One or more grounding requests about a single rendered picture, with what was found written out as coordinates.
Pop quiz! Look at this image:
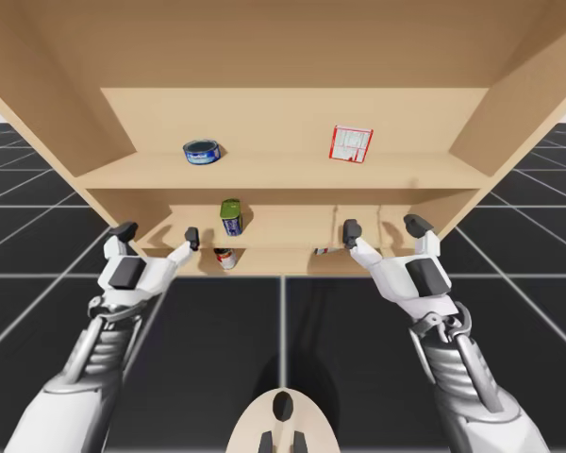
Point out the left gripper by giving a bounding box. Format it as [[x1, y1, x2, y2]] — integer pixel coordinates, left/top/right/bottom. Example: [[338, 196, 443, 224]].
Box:
[[96, 220, 201, 303]]

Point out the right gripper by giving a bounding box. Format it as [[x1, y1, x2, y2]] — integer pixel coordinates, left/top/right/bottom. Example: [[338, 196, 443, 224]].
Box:
[[341, 213, 457, 316]]

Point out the red and white can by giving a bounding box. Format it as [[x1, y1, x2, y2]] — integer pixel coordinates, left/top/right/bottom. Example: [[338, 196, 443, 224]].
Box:
[[213, 247, 238, 271]]

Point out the green and blue rectangular can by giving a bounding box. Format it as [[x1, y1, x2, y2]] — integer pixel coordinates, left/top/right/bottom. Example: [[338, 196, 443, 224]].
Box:
[[219, 197, 244, 237]]

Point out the blue flat can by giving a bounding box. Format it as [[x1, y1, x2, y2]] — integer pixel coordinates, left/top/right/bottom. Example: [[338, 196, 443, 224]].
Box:
[[182, 139, 223, 166]]

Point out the pale wooden shelf unit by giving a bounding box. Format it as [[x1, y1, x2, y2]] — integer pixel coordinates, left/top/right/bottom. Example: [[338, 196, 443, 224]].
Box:
[[0, 0, 566, 277]]

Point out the tan robot part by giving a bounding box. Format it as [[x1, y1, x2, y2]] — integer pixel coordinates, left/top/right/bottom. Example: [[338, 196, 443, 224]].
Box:
[[225, 386, 341, 453]]

